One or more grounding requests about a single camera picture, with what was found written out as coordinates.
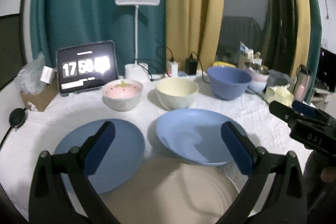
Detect dark blue bowl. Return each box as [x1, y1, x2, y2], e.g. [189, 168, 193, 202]
[207, 67, 252, 101]

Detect light blue deep plate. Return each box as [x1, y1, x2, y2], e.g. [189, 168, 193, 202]
[156, 109, 246, 166]

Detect cream bowl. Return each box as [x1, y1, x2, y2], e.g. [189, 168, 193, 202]
[156, 77, 199, 111]

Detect beige plate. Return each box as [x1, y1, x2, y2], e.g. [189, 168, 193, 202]
[100, 158, 239, 224]

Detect pink strawberry bowl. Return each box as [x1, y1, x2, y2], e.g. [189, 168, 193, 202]
[101, 79, 143, 112]

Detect stacked pink blue bowls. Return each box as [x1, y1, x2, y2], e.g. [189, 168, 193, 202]
[244, 67, 269, 93]

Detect person's right hand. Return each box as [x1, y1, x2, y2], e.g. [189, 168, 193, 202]
[303, 150, 335, 211]

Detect yellow tissue pack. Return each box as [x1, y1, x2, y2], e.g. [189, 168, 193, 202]
[264, 85, 294, 107]

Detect steel thermos bottle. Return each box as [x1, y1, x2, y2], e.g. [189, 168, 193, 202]
[293, 65, 313, 102]

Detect grey folded cloth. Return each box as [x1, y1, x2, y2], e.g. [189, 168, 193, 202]
[266, 69, 290, 87]

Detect steel bowl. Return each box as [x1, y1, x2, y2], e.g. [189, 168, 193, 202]
[245, 62, 269, 75]

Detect white tablecloth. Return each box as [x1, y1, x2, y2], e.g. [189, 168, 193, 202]
[1, 76, 310, 217]

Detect white basket with items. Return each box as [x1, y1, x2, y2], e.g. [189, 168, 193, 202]
[238, 42, 263, 69]

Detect yellow snack bag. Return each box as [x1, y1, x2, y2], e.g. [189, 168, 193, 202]
[212, 61, 236, 68]

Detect black round puck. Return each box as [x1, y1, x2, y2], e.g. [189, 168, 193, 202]
[9, 108, 27, 129]

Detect right side yellow curtain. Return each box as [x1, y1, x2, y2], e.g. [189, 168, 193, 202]
[290, 0, 310, 76]

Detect yellow curtain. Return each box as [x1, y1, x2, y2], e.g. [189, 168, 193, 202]
[166, 0, 224, 70]
[290, 0, 310, 76]

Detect cardboard box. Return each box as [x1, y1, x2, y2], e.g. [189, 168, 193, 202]
[20, 80, 58, 112]

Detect black power adapter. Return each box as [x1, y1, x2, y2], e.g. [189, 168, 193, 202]
[185, 55, 198, 76]

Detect white charger plug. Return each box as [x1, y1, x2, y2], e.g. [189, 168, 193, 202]
[167, 61, 178, 77]

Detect clear plastic bag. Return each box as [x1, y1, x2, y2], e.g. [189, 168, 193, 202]
[14, 52, 46, 95]

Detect small white box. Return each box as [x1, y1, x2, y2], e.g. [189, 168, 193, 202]
[40, 66, 55, 84]

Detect white power strip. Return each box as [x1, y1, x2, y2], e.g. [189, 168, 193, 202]
[164, 71, 188, 78]

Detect tablet showing clock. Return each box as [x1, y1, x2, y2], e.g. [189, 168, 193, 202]
[56, 40, 118, 96]

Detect white desk lamp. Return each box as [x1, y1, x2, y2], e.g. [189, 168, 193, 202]
[114, 0, 161, 84]

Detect teal curtain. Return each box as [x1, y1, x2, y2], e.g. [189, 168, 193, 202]
[30, 0, 166, 74]

